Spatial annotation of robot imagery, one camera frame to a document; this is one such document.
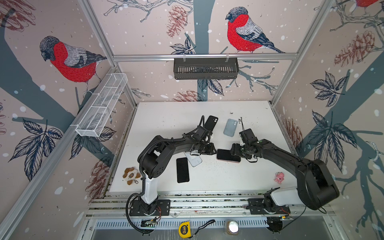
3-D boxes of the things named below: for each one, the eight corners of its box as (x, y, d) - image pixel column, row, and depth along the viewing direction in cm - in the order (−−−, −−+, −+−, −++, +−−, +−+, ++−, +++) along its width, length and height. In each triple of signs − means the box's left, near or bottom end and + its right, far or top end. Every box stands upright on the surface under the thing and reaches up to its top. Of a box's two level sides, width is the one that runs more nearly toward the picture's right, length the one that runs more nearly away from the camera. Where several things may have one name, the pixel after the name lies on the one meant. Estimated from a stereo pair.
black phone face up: (177, 183, 84) (176, 182, 82) (176, 159, 93) (176, 158, 91) (189, 181, 84) (189, 180, 83) (187, 158, 94) (187, 157, 92)
